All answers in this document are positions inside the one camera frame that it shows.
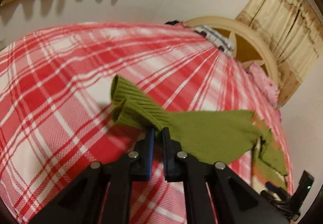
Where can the grey white patterned pillow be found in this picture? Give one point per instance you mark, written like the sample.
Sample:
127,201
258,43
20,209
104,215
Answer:
226,45

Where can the pink folded blanket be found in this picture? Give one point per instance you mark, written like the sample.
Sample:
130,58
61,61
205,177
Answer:
266,86

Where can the green orange striped sweater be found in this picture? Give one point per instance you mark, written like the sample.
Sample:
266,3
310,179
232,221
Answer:
210,136

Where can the cream wooden headboard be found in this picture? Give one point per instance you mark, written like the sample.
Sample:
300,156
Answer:
249,46

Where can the red white plaid bedsheet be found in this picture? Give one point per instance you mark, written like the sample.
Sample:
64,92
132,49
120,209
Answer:
56,106

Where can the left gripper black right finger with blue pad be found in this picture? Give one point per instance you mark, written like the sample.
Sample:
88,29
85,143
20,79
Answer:
213,192

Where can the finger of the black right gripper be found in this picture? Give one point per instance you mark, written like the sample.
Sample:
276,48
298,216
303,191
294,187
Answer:
275,189

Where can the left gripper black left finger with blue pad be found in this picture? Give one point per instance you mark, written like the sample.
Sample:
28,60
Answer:
101,193

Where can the beige patterned curtain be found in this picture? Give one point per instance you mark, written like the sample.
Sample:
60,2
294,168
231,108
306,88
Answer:
293,33

